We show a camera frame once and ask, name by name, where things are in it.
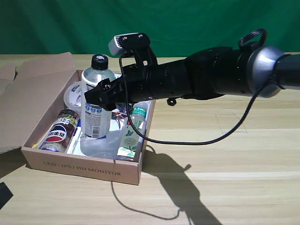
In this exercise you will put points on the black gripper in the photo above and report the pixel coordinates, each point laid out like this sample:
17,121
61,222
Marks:
137,84

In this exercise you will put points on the white bottle with black cap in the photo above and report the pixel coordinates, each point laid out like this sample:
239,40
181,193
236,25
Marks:
93,126

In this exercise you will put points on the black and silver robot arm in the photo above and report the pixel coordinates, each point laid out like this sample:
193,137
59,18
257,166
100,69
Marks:
211,75

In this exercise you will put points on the green label clear bottle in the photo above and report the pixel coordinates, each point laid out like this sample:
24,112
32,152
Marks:
130,138

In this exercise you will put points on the brown cardboard box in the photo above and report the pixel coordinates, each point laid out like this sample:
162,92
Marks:
82,167

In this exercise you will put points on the clear plastic bag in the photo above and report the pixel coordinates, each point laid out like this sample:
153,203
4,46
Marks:
98,145

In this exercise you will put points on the white and blue pen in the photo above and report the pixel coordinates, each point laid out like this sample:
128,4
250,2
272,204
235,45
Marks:
74,143

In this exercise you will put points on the Pepsi can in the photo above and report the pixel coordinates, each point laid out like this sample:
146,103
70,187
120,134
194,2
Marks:
57,134

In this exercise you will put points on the green backdrop cloth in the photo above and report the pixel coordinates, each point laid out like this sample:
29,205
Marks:
70,23

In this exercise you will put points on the flat black object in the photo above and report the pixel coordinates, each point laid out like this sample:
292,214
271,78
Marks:
4,194

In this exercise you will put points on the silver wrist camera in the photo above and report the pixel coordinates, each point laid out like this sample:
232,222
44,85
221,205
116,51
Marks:
117,44

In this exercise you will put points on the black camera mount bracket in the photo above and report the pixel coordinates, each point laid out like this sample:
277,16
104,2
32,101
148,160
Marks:
145,56

